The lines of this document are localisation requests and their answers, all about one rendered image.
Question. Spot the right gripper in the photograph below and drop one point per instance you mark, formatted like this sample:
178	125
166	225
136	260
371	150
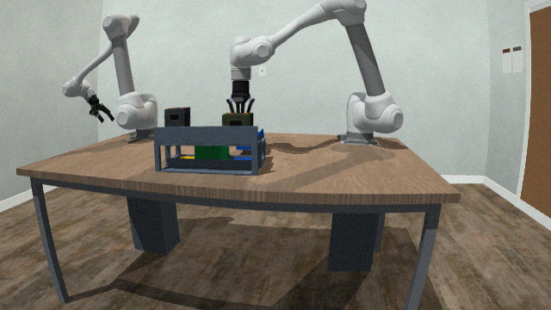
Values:
95	105

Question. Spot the blue bin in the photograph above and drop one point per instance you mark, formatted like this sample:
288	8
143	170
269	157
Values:
249	147

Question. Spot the green bin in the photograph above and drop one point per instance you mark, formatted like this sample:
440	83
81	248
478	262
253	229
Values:
212	152

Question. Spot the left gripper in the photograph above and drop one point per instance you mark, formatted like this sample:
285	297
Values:
241	86

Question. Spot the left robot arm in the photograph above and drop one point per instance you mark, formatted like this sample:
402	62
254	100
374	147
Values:
379	113

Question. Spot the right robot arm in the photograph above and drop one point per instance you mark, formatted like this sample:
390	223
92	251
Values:
136	111

